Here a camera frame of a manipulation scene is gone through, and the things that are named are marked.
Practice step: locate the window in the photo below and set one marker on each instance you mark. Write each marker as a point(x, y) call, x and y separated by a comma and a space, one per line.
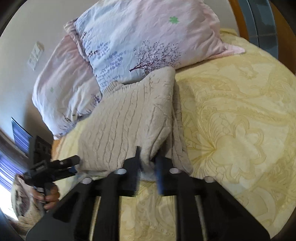
point(20, 136)

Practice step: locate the person's left hand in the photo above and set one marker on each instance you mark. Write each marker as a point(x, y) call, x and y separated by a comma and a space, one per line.
point(52, 199)

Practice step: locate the tree print floral pillow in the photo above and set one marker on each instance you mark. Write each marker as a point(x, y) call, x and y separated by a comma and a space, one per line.
point(143, 30)

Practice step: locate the yellow patterned bed sheet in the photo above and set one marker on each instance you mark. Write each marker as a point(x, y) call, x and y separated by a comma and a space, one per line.
point(231, 139)

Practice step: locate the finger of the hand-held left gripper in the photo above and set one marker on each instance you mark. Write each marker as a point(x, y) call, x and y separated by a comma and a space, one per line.
point(69, 171)
point(67, 161)

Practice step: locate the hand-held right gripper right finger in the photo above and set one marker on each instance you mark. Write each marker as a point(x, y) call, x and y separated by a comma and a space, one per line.
point(160, 178)

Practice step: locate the white wall switch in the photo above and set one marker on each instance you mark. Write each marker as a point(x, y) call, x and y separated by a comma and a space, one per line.
point(35, 55)

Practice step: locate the wooden headboard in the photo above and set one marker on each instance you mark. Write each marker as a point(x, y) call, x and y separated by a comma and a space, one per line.
point(239, 19)

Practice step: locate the pink floral pillow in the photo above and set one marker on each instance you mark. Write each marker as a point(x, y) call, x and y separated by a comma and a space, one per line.
point(62, 92)

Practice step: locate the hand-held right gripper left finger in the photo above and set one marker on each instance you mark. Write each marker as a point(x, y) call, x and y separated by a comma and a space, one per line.
point(133, 171)

